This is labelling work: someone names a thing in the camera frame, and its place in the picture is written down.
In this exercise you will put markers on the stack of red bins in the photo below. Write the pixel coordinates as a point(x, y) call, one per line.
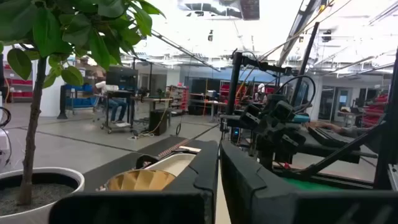
point(374, 110)

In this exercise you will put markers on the wooden workbench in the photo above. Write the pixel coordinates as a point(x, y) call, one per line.
point(152, 99)

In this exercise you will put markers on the person's forearm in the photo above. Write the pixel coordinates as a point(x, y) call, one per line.
point(354, 131)

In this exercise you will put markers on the green leafy potted tree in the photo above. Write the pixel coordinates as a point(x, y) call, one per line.
point(46, 31)

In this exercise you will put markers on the green table mat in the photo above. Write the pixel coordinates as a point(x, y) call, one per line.
point(311, 185)

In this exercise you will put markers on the green drinking glass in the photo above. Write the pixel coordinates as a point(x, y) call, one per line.
point(140, 180)

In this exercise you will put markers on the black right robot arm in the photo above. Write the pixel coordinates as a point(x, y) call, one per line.
point(270, 152)

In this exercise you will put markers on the beige plastic tray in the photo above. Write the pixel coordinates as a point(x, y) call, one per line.
point(177, 163)

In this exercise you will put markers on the seated person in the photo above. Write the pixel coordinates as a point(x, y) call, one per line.
point(116, 104)

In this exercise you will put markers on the black box on floor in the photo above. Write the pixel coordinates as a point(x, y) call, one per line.
point(158, 123)

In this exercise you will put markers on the person's hand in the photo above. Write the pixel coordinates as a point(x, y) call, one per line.
point(323, 126)

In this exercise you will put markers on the blue bin cart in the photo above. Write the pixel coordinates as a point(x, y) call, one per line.
point(77, 101)

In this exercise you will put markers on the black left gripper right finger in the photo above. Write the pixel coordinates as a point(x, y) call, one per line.
point(255, 199)

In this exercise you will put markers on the black computer monitor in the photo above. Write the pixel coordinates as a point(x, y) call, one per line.
point(121, 77)

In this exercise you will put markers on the standing person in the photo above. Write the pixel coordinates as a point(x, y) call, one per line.
point(260, 90)

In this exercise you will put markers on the white round plant pot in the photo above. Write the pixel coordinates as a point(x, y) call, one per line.
point(74, 182)

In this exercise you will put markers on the shelf with red bins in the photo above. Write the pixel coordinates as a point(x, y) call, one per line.
point(183, 98)
point(20, 82)

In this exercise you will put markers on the black keyboard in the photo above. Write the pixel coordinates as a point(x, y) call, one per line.
point(326, 138)

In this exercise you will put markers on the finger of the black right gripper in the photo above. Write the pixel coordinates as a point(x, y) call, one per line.
point(284, 110)
point(250, 116)

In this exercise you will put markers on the black rolling desk cart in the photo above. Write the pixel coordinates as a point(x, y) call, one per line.
point(119, 93)

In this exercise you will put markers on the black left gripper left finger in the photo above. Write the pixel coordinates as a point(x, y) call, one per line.
point(192, 202)

